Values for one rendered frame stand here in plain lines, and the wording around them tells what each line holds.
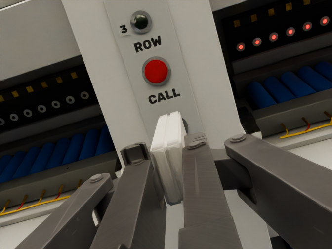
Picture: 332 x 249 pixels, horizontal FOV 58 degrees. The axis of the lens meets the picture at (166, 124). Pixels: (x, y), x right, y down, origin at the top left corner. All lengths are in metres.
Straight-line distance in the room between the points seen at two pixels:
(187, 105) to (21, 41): 0.13
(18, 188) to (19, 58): 0.15
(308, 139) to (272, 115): 0.04
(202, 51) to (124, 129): 0.08
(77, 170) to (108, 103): 0.12
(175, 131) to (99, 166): 0.17
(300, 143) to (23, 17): 0.24
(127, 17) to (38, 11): 0.06
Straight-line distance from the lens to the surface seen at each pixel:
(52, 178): 0.33
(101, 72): 0.22
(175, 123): 0.17
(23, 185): 0.35
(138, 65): 0.21
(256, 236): 0.26
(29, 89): 0.42
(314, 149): 0.29
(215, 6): 0.23
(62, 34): 0.23
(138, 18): 0.21
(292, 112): 0.31
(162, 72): 0.21
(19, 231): 0.33
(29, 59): 0.25
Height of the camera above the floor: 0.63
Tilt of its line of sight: 13 degrees down
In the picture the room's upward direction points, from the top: 18 degrees counter-clockwise
